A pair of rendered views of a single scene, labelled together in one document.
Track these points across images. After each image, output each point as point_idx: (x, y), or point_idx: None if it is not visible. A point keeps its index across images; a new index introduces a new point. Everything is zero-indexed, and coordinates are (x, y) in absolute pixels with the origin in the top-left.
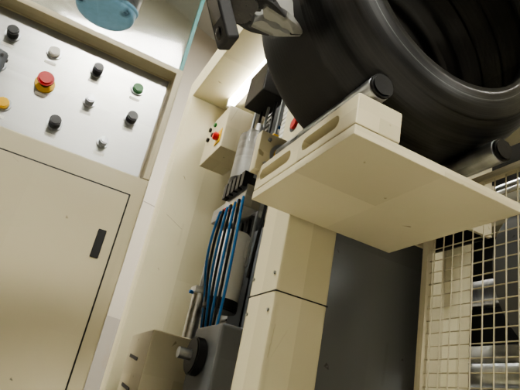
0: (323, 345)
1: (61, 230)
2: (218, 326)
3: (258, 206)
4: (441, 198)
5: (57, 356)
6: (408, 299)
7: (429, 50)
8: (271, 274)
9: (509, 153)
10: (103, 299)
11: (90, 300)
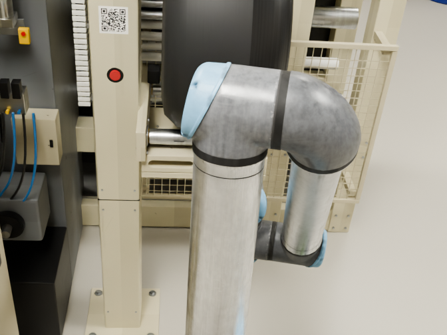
0: (64, 149)
1: None
2: (31, 203)
3: (28, 102)
4: None
5: (10, 325)
6: (71, 60)
7: None
8: (130, 191)
9: None
10: (6, 274)
11: (6, 284)
